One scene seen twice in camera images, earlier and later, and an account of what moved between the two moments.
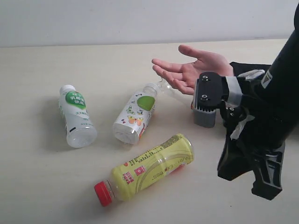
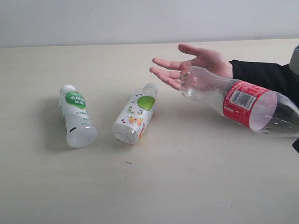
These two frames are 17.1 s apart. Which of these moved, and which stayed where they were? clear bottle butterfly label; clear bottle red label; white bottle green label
Moved: clear bottle red label
Stayed: clear bottle butterfly label; white bottle green label
